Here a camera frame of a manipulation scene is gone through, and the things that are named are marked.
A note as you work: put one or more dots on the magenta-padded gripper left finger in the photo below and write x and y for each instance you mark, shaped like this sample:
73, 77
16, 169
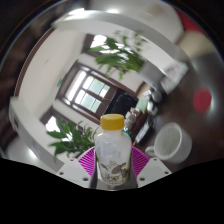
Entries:
75, 170

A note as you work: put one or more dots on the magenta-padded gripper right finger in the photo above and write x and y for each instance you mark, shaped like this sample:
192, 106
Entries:
151, 170

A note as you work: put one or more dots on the clear bottle with yellow cap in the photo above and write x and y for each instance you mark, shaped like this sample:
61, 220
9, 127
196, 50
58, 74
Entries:
113, 146

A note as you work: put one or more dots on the potted plant in white pot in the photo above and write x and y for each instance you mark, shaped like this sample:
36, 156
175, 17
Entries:
71, 138
121, 58

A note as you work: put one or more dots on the white speckled mug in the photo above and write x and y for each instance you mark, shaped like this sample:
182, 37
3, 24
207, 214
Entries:
173, 141

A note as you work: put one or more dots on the flat black device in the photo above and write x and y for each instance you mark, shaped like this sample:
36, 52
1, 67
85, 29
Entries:
145, 130

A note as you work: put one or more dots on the brown framed window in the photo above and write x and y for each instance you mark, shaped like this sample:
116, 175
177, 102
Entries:
96, 41
51, 123

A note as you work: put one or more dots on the green folded cloth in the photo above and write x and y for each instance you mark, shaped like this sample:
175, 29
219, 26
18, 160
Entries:
142, 104

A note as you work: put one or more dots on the black office chair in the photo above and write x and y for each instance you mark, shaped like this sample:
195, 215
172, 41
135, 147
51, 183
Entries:
122, 103

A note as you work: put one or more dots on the dark round teapot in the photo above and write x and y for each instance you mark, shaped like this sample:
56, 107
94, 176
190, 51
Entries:
156, 96

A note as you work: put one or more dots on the brown glazed double door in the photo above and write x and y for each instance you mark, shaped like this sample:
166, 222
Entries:
86, 93

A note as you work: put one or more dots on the flat round red coaster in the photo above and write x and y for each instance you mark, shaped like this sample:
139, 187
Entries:
202, 100

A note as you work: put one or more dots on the green exit sign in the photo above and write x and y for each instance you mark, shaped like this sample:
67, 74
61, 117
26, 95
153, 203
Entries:
59, 82

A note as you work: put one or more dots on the white printed paper sheet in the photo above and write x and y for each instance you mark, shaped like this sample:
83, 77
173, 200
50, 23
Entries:
175, 78

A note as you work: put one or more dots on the red carpeted staircase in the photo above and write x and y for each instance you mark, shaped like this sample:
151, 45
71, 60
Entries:
188, 20

